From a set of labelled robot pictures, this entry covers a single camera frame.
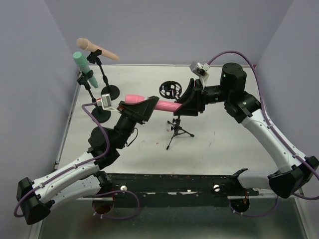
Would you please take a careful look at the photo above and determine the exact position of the aluminium frame rail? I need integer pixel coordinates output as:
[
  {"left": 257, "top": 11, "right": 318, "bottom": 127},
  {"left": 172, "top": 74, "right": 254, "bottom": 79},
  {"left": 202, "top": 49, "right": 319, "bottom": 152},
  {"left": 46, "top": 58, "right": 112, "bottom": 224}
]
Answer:
[{"left": 28, "top": 83, "right": 80, "bottom": 239}]

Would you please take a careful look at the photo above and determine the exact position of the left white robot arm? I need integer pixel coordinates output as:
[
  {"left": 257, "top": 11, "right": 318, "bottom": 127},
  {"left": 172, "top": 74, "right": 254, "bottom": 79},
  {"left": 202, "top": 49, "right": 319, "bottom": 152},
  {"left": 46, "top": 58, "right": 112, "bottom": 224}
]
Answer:
[{"left": 13, "top": 95, "right": 159, "bottom": 225}]

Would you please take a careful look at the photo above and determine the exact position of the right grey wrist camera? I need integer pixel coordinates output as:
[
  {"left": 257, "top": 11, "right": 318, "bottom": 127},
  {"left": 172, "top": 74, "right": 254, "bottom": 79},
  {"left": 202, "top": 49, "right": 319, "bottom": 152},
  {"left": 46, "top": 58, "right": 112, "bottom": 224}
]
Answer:
[{"left": 189, "top": 62, "right": 210, "bottom": 87}]

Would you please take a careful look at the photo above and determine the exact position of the black tripod microphone stand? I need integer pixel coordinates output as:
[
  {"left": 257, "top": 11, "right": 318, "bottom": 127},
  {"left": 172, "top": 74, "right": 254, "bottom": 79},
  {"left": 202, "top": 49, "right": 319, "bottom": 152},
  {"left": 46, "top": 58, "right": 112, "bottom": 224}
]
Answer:
[{"left": 159, "top": 81, "right": 194, "bottom": 150}]

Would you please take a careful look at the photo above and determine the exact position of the teal toy microphone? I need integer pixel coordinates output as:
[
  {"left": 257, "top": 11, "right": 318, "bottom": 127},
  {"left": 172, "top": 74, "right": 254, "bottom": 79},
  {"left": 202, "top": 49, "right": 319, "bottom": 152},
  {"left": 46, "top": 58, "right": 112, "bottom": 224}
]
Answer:
[{"left": 72, "top": 51, "right": 98, "bottom": 88}]

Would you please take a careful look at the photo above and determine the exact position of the pink toy microphone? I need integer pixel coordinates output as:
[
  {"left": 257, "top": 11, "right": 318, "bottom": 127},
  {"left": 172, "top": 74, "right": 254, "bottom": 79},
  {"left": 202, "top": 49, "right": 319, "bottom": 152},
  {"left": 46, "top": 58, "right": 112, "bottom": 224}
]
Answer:
[{"left": 125, "top": 95, "right": 181, "bottom": 112}]

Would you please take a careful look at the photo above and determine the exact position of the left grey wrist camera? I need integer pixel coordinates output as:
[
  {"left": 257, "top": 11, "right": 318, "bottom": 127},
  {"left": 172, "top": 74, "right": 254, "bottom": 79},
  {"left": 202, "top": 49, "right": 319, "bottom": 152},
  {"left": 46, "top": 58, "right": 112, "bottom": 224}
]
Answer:
[{"left": 96, "top": 93, "right": 117, "bottom": 111}]

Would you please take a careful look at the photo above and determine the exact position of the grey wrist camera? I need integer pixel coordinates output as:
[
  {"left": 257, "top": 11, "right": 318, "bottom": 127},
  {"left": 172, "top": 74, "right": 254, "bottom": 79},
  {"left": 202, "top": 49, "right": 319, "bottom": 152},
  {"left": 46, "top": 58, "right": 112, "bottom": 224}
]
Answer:
[
  {"left": 96, "top": 93, "right": 117, "bottom": 111},
  {"left": 189, "top": 62, "right": 210, "bottom": 87}
]

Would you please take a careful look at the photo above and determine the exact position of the beige toy microphone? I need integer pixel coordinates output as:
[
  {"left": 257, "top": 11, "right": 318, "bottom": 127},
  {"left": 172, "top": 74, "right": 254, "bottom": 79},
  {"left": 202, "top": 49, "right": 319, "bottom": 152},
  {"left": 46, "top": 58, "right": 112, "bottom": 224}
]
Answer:
[{"left": 76, "top": 38, "right": 119, "bottom": 61}]

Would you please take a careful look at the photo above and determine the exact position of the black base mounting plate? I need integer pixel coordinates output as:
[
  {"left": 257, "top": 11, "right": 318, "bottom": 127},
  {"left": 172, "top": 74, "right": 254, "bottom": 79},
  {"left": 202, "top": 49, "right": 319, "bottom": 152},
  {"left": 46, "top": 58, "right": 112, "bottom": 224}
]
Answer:
[{"left": 82, "top": 173, "right": 261, "bottom": 209}]

